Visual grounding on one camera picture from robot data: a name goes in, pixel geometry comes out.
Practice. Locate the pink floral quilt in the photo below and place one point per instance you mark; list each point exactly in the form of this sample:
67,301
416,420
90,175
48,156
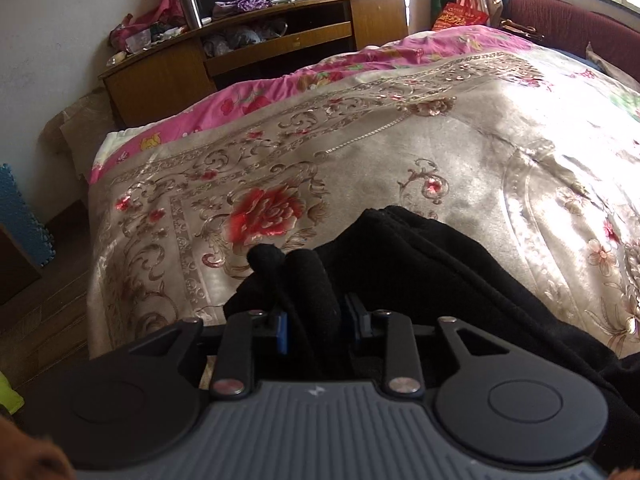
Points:
250,102

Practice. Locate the cardboard box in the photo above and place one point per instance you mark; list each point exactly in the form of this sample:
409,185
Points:
80,125

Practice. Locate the purple cloth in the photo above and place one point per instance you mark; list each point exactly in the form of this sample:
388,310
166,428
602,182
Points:
245,4

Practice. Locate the grey cushion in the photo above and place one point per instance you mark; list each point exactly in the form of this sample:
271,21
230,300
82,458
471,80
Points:
615,65

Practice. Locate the wooden cabinet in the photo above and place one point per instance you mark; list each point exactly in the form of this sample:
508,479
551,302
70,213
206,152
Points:
160,80

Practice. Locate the pink cloth pile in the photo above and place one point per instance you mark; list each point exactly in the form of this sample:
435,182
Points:
165,5

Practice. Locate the blue foam mat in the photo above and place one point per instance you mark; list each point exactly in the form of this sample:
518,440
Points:
17,215

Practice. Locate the gold floral bedspread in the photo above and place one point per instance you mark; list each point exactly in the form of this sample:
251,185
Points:
400,150

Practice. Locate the maroon sofa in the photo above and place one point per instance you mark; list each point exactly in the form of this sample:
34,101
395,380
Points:
560,20

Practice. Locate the green shopping bag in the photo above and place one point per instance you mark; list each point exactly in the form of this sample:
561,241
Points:
440,2

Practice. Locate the yellow-green object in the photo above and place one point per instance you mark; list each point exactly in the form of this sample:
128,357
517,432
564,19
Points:
9,392

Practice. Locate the bagged items in shelf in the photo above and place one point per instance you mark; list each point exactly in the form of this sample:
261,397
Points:
240,37

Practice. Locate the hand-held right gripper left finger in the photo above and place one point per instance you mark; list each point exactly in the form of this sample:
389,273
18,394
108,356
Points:
281,332

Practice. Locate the red shopping bag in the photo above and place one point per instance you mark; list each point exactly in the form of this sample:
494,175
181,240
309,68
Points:
460,15

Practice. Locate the dark brown furniture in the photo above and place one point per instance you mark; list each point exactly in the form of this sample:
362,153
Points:
15,270

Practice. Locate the black pants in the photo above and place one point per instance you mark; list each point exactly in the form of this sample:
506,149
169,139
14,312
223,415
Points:
425,270

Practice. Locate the steel thermos flask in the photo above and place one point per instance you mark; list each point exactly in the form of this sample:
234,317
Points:
191,7

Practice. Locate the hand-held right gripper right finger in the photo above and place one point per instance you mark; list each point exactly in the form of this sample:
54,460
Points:
351,317

